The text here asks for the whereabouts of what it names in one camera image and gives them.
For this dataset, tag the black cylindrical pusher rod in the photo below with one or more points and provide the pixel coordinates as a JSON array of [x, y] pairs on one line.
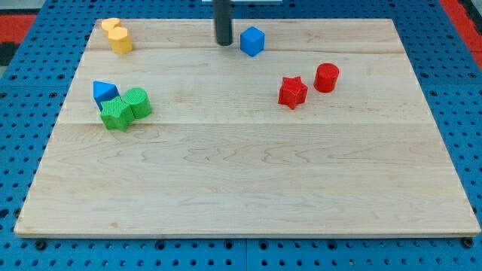
[[223, 22]]

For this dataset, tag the blue cube block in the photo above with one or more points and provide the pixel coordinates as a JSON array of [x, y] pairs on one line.
[[252, 41]]

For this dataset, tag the yellow hexagon block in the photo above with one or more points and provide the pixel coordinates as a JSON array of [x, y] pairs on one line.
[[119, 39]]

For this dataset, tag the red star block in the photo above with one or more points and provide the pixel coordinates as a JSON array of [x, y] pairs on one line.
[[292, 92]]

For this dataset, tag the yellow heart block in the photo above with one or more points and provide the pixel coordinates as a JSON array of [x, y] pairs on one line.
[[110, 23]]

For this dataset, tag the red cylinder block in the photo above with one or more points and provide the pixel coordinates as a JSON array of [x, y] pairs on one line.
[[326, 77]]

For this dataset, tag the green cylinder block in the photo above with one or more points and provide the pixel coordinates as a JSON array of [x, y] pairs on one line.
[[137, 99]]

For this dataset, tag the wooden board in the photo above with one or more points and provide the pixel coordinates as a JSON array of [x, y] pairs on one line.
[[219, 157]]

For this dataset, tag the blue triangle block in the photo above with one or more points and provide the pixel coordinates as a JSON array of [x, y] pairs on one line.
[[104, 92]]

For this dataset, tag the green star block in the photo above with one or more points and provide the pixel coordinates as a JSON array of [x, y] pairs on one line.
[[116, 114]]

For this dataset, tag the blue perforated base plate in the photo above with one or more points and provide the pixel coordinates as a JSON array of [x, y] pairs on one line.
[[35, 84]]

